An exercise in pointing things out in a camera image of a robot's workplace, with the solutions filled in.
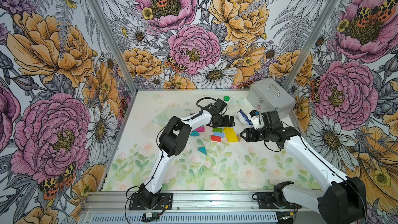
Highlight green rectangular block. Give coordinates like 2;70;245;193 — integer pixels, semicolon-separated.
212;128;223;133

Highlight light blue block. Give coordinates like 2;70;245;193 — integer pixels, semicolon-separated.
214;132;225;138

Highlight red block cluster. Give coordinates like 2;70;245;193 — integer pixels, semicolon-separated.
210;135;222;142

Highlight magenta rectangular block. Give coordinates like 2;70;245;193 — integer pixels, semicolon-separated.
196;126;205;132

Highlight teal triangular block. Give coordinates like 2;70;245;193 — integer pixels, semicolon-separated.
198;147;207;155

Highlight yellow block cluster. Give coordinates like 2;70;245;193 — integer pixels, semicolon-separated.
226;132;236;138

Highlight teal triangle cluster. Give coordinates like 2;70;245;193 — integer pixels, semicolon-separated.
190;130;200;136

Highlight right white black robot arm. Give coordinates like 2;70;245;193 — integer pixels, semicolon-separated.
240;110;367;224

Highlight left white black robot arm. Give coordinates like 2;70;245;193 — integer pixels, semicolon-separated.
137;97;228;209

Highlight blue white plastic packet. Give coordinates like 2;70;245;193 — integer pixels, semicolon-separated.
234;110;252;126

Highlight white bottle green cap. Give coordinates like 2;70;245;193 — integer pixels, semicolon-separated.
223;95;230;102

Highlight silver metal case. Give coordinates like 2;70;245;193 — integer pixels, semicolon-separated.
247;78;296;119

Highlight small green circuit board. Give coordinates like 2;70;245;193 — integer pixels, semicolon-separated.
142;213;157;223

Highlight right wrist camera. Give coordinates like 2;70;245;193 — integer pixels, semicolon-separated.
249;110;262;129

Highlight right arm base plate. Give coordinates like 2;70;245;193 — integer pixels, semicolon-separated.
252;191;302;209

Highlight aluminium front rail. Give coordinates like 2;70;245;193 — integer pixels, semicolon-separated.
79;189;349;215

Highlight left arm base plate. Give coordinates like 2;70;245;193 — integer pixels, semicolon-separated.
128;192;174;211

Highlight right aluminium frame post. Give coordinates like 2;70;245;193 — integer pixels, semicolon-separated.
283;0;340;91

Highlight aluminium frame post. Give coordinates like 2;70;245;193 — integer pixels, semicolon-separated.
86;0;138;96
283;0;340;91

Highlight left aluminium frame post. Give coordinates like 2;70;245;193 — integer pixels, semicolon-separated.
86;0;138;96

